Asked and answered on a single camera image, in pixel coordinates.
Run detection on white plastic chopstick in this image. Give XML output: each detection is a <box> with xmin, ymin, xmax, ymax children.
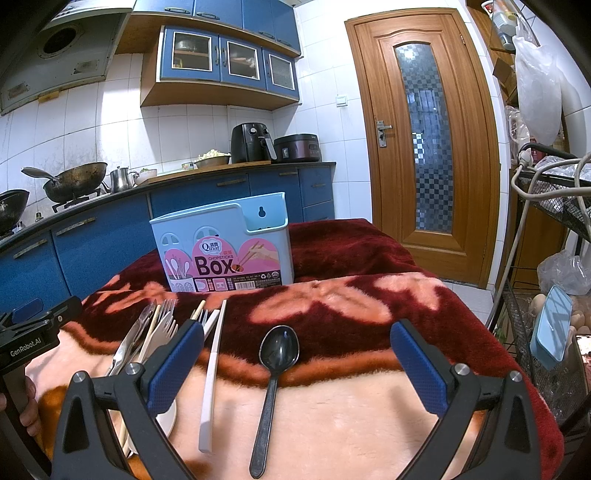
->
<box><xmin>198</xmin><ymin>300</ymin><xmax>228</xmax><ymax>453</ymax></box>

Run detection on black plastic spoon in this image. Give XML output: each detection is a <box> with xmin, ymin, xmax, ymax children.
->
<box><xmin>249</xmin><ymin>325</ymin><xmax>300</xmax><ymax>479</ymax></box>

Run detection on silver metal fork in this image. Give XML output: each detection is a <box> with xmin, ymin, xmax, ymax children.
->
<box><xmin>106</xmin><ymin>302</ymin><xmax>156</xmax><ymax>376</ymax></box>
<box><xmin>134</xmin><ymin>299</ymin><xmax>177</xmax><ymax>363</ymax></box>

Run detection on wooden chopstick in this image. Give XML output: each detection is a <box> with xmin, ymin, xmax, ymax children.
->
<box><xmin>190</xmin><ymin>300</ymin><xmax>205</xmax><ymax>322</ymax></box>

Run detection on person's left hand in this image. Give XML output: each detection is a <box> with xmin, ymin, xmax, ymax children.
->
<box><xmin>20</xmin><ymin>376</ymin><xmax>41</xmax><ymax>437</ymax></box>

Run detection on blue base cabinets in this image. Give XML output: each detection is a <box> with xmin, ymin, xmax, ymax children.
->
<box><xmin>1</xmin><ymin>162</ymin><xmax>335</xmax><ymax>312</ymax></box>

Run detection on black wok at left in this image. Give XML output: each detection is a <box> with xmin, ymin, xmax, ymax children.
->
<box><xmin>0</xmin><ymin>189</ymin><xmax>30</xmax><ymax>235</ymax></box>

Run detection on red floral blanket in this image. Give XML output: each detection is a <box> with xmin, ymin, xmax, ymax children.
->
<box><xmin>25</xmin><ymin>218</ymin><xmax>565</xmax><ymax>480</ymax></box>

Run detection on steel wok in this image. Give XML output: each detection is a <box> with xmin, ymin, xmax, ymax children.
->
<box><xmin>21</xmin><ymin>162</ymin><xmax>107</xmax><ymax>203</ymax></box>

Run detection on steel kettle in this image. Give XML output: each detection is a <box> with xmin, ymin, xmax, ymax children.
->
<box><xmin>102</xmin><ymin>167</ymin><xmax>139</xmax><ymax>193</ymax></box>

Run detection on small white bowl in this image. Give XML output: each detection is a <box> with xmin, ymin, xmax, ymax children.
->
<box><xmin>134</xmin><ymin>169</ymin><xmax>158</xmax><ymax>185</ymax></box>

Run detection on wooden door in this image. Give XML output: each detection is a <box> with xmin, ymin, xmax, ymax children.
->
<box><xmin>346</xmin><ymin>8</ymin><xmax>500</xmax><ymax>287</ymax></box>

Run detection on light blue utensil box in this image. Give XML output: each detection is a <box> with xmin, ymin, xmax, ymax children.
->
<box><xmin>150</xmin><ymin>192</ymin><xmax>294</xmax><ymax>293</ymax></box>

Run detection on bowl of food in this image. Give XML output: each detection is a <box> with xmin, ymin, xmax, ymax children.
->
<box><xmin>194</xmin><ymin>149</ymin><xmax>230</xmax><ymax>169</ymax></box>

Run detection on dark rice cooker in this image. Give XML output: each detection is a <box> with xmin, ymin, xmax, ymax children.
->
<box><xmin>273</xmin><ymin>133</ymin><xmax>322</xmax><ymax>163</ymax></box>

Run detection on range hood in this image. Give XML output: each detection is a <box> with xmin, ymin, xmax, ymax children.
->
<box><xmin>1</xmin><ymin>1</ymin><xmax>135</xmax><ymax>115</ymax></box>

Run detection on black air fryer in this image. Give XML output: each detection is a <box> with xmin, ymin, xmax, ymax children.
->
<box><xmin>230</xmin><ymin>122</ymin><xmax>276</xmax><ymax>164</ymax></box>

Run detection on white plastic bag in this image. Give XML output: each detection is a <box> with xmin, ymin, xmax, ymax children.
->
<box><xmin>513</xmin><ymin>36</ymin><xmax>562</xmax><ymax>146</ymax></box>

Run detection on black wire rack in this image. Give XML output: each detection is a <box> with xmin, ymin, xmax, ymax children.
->
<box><xmin>487</xmin><ymin>142</ymin><xmax>590</xmax><ymax>439</ymax></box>

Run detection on blue wall cabinet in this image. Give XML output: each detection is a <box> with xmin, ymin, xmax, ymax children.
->
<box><xmin>116</xmin><ymin>0</ymin><xmax>301</xmax><ymax>110</ymax></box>

